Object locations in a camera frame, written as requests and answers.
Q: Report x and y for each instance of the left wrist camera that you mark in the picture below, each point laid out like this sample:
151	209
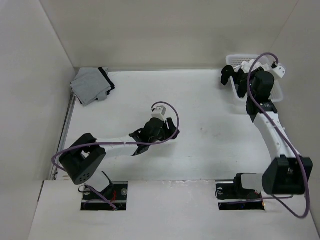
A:
159	112

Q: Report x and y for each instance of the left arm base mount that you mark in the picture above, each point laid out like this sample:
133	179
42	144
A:
116	194

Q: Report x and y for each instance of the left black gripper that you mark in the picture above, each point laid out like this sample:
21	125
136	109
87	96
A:
169	129

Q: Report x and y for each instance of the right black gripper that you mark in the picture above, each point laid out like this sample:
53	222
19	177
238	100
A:
253	73

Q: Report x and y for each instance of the black tank top in basket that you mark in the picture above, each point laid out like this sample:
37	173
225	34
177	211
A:
239	79

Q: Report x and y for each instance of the white tank top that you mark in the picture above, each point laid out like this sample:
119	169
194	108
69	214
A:
246	66

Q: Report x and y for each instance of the white plastic basket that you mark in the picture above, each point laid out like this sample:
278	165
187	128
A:
236	60

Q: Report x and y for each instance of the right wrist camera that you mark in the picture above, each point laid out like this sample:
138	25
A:
278	70

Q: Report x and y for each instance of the folded grey tank top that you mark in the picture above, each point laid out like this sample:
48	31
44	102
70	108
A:
89	85

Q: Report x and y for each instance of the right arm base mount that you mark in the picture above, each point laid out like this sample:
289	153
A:
231	199

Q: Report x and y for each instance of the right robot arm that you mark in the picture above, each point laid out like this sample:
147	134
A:
283	176

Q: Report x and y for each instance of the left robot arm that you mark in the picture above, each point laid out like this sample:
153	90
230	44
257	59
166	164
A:
82	161

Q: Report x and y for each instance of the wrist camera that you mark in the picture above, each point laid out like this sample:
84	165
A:
278	70
159	112

